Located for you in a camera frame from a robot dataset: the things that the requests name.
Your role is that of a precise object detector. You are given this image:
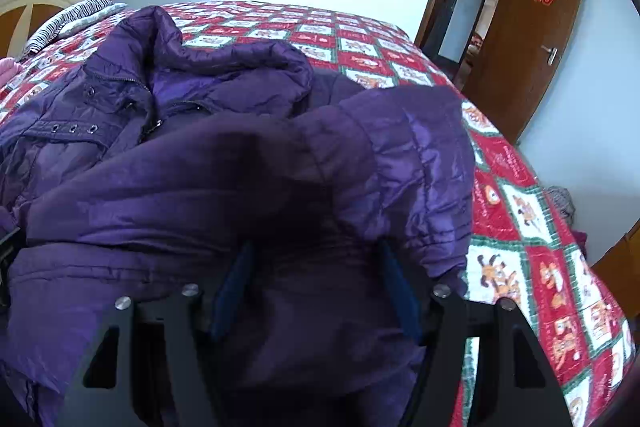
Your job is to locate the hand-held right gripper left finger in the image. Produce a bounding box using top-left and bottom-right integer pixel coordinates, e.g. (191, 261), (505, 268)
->
(57, 241), (258, 427)

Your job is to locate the red printed patchwork bedspread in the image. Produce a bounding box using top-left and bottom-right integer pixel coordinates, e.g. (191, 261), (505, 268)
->
(0, 1), (638, 427)

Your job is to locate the brown wooden furniture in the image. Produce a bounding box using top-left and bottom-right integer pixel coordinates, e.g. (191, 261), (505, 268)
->
(590, 217), (640, 308)

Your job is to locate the purple quilted jacket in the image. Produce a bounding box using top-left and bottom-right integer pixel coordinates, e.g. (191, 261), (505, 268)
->
(0, 5), (476, 427)

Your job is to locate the brown wooden door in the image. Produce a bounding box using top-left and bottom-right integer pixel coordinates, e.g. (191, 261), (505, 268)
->
(462, 0), (587, 145)

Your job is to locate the grey striped pillow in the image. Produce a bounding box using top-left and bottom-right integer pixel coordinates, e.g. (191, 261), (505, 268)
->
(22, 0), (128, 55)

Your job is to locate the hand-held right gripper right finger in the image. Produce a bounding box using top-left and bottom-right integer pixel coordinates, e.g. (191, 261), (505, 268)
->
(377, 239), (573, 427)

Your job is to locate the grey cloth pile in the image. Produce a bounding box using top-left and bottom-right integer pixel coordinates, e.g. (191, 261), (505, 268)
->
(542, 186), (577, 228)

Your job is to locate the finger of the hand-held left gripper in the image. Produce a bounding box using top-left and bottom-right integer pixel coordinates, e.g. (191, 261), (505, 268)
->
(0, 226), (23, 309)

